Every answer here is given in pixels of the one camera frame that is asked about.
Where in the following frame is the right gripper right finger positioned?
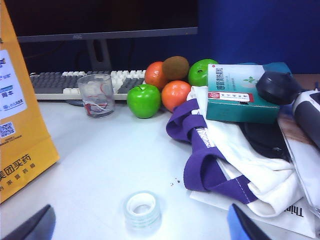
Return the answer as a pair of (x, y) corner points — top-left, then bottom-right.
(226, 203), (270, 240)

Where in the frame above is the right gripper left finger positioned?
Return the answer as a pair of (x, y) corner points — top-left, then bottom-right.
(0, 204), (56, 240)

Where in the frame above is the white round lid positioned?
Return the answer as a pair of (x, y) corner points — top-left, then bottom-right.
(124, 191), (162, 231)

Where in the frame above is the yellow paper bag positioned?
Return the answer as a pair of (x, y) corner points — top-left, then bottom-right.
(0, 0), (61, 205)

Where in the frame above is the black flat device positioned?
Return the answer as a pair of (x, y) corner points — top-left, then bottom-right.
(239, 121), (292, 161)

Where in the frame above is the clear plastic sleeved booklet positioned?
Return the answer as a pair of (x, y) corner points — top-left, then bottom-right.
(277, 112), (320, 216)

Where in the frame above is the green medicine box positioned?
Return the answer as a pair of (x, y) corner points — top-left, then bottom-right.
(206, 63), (281, 124)

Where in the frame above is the clear glass cup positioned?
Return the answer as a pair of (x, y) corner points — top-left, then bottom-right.
(76, 74), (116, 119)

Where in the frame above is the grey and white keyboard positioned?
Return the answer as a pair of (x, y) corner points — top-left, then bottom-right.
(29, 69), (147, 101)

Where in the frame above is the orange fruit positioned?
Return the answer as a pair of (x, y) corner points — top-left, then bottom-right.
(144, 61), (169, 91)
(161, 80), (192, 113)

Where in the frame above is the green apple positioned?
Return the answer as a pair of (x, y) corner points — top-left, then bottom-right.
(187, 58), (220, 87)
(126, 84), (161, 119)

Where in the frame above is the brown kiwi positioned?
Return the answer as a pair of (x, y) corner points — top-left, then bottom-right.
(162, 55), (190, 81)

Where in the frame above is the black computer monitor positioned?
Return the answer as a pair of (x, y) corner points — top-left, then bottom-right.
(6, 0), (200, 73)

